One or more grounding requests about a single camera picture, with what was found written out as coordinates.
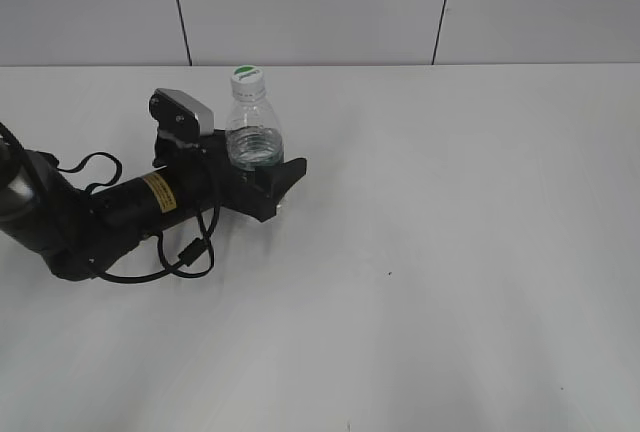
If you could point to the white green bottle cap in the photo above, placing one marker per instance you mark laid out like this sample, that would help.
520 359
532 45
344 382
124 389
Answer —
248 80

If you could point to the clear green-label water bottle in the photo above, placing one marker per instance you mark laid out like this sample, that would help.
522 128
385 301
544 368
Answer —
253 133

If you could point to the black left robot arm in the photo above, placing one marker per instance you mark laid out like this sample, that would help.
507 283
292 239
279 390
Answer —
81 233

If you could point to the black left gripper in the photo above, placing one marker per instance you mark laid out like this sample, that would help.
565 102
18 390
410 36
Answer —
251 193

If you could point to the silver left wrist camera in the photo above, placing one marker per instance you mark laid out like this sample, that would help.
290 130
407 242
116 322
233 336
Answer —
180 118

